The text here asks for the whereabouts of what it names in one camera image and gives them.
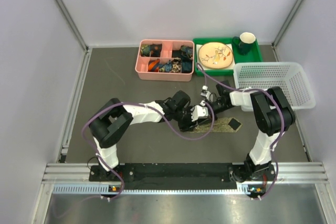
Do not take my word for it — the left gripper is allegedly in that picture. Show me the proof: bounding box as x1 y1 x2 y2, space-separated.
173 105 198 132

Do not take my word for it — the olive green patterned tie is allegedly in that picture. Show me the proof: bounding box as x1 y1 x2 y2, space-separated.
193 117 242 133

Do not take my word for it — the pink divided storage box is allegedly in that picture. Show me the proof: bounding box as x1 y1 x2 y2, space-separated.
135 39 195 82

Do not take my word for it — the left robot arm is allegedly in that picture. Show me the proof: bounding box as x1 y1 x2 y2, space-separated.
89 91 199 180

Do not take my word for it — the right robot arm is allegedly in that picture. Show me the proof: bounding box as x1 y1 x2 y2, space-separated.
211 81 296 182

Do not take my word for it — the cream floral plate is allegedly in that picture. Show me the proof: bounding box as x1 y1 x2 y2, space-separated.
198 42 234 70

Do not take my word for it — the rolled dark paisley tie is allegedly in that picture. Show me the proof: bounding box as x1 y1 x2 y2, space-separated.
159 61 192 73

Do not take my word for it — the rolled teal patterned tie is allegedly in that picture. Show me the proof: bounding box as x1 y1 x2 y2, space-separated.
172 46 193 61

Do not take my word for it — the dark green mug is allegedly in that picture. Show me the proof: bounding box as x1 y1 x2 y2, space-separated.
232 32 256 55

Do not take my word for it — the white perforated plastic basket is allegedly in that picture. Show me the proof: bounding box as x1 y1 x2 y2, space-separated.
233 62 316 110

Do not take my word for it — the rolled orange blue tie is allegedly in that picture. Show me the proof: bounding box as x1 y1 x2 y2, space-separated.
148 59 164 72

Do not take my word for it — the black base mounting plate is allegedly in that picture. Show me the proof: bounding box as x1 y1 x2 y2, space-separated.
89 163 276 195

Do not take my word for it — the rolled dark floral tie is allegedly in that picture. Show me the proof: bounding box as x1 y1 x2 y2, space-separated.
140 44 162 57

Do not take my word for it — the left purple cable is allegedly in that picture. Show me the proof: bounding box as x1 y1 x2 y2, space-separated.
81 102 216 198

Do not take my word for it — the purple cable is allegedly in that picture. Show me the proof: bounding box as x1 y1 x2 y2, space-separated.
81 102 216 198
196 62 286 200

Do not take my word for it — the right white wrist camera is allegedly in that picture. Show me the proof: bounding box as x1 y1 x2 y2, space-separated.
201 85 213 102

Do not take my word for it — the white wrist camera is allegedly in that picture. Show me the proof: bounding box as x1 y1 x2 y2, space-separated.
201 85 213 102
191 100 209 122

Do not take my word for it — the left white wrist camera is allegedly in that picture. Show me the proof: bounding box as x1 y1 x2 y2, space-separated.
191 100 209 122

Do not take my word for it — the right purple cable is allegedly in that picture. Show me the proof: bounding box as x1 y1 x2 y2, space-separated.
196 62 286 200

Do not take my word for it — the aluminium frame rail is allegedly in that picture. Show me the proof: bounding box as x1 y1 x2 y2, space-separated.
42 162 329 184

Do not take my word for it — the grey slotted cable duct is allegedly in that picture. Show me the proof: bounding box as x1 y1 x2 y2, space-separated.
52 184 251 195

